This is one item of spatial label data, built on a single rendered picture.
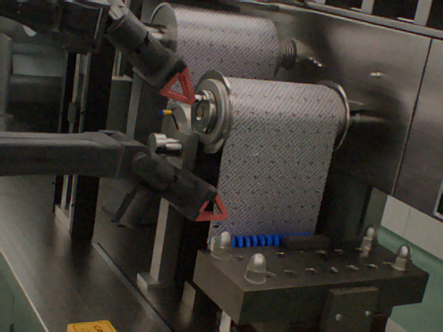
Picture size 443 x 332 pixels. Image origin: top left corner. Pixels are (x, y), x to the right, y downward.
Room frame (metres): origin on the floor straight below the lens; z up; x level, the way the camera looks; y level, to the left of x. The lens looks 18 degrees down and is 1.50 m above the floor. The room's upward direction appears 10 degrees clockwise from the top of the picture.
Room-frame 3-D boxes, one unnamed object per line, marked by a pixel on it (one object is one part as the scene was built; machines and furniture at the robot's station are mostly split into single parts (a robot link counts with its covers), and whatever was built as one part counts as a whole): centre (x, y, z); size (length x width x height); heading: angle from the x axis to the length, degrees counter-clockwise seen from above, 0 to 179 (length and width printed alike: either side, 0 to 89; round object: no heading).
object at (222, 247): (1.15, -0.03, 1.05); 0.04 x 0.04 x 0.04
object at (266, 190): (1.28, -0.10, 1.11); 0.23 x 0.01 x 0.18; 121
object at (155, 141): (1.25, 0.12, 1.18); 0.04 x 0.02 x 0.04; 31
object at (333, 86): (1.40, -0.18, 1.25); 0.15 x 0.01 x 0.15; 31
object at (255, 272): (1.07, -0.08, 1.05); 0.04 x 0.04 x 0.04
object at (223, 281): (1.20, -0.20, 1.00); 0.40 x 0.16 x 0.06; 121
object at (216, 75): (1.27, 0.03, 1.25); 0.15 x 0.01 x 0.15; 31
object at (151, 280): (1.27, 0.09, 1.05); 0.06 x 0.05 x 0.31; 121
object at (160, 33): (1.47, 0.19, 1.33); 0.06 x 0.06 x 0.06; 31
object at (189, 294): (1.28, -0.10, 0.92); 0.28 x 0.04 x 0.04; 121
